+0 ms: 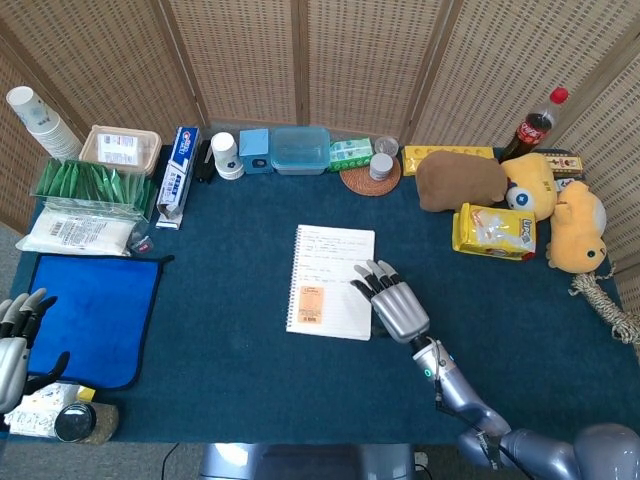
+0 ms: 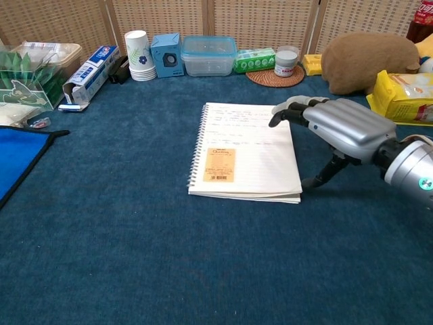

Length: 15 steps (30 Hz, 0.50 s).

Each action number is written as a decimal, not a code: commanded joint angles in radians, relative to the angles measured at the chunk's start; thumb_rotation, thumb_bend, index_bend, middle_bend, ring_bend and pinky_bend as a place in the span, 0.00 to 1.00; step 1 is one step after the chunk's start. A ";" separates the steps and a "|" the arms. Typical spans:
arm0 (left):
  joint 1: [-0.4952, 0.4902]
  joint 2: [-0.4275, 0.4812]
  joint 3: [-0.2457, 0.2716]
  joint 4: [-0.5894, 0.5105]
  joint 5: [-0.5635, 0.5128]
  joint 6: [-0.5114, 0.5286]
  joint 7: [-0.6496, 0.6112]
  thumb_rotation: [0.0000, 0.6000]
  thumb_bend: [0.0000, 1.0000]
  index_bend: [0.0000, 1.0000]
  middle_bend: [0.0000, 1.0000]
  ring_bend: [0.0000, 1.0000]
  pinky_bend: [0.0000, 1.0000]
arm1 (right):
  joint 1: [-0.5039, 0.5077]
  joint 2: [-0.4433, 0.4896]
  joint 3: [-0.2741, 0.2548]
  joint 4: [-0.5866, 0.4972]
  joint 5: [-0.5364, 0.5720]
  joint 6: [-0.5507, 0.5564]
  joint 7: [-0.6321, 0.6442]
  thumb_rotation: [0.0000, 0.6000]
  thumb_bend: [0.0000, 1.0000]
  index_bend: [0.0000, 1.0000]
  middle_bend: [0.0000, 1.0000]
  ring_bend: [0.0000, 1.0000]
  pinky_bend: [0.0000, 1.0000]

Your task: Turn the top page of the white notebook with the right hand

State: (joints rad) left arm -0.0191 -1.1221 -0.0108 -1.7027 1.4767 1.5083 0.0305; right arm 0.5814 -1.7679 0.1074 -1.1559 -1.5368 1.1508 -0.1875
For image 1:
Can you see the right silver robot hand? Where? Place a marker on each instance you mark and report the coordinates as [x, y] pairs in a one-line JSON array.
[[400, 312]]

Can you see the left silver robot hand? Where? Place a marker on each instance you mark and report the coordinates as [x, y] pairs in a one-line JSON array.
[[11, 357]]

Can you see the white spiral notebook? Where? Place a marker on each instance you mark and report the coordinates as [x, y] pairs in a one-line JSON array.
[[330, 250]]

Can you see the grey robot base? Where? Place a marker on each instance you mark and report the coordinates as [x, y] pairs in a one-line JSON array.
[[310, 462]]

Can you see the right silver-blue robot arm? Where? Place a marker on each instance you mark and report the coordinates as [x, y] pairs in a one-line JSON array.
[[465, 400]]

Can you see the white printed paper package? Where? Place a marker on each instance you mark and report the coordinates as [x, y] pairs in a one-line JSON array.
[[37, 415]]

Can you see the small yellow block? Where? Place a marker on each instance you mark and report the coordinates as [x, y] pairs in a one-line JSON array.
[[86, 394]]

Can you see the blue microfibre cloth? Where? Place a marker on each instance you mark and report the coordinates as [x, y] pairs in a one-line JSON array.
[[95, 320]]

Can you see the metal tin can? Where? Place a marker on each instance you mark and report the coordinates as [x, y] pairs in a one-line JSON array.
[[75, 424]]

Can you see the yellow snack bag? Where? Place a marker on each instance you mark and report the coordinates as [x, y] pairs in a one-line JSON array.
[[495, 232]]

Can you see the round woven coaster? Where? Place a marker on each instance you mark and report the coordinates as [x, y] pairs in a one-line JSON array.
[[360, 184]]

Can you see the white plastic bag package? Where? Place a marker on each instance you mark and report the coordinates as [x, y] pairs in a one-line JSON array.
[[80, 235]]

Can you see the brown plush toy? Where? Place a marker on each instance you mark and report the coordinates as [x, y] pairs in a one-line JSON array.
[[460, 180]]

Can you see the small white jar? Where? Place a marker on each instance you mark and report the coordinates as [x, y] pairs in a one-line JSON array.
[[381, 167]]

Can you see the green tissue pack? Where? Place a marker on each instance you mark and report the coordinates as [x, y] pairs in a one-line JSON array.
[[350, 154]]

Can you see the small clear glass jar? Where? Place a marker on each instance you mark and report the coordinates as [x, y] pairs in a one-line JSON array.
[[386, 146]]

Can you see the yellow plastic tray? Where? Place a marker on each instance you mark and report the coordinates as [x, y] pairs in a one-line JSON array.
[[450, 151]]

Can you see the small black red pouch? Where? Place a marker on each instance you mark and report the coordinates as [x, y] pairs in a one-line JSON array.
[[142, 246]]

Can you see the dark blue table cover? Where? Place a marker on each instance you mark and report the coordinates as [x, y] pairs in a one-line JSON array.
[[225, 360]]

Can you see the blue clear plastic container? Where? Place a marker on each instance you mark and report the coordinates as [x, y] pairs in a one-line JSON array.
[[300, 150]]

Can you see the yellow plush toy with eye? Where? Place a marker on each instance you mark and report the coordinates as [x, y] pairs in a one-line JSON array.
[[532, 175]]

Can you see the clear box of green sachets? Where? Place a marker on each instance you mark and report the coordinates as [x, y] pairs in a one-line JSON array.
[[90, 182]]

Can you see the yellow plush bear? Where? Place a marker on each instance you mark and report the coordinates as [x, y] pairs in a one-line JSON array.
[[577, 225]]

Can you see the white red card box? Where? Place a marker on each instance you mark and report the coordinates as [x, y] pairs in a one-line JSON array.
[[564, 184]]

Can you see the small blue cardboard box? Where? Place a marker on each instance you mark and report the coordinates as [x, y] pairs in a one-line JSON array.
[[254, 147]]

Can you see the printed wooden box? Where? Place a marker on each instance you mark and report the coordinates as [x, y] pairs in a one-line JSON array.
[[567, 162]]

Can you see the cola bottle with red cap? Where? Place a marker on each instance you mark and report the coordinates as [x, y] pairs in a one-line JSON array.
[[532, 127]]

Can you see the stack of white paper cups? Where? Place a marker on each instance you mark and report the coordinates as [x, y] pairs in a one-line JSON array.
[[42, 125]]

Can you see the white small cup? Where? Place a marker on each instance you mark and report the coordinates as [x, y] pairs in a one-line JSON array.
[[225, 155]]

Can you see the beige lidded food container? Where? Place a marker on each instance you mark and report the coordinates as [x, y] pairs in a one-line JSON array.
[[120, 147]]

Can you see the black stapler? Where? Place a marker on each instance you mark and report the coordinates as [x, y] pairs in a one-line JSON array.
[[204, 165]]

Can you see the blue white toothpaste box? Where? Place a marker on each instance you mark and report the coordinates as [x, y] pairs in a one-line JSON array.
[[177, 170]]

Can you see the woven bamboo folding screen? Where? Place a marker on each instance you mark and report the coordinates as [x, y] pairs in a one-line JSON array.
[[350, 60]]

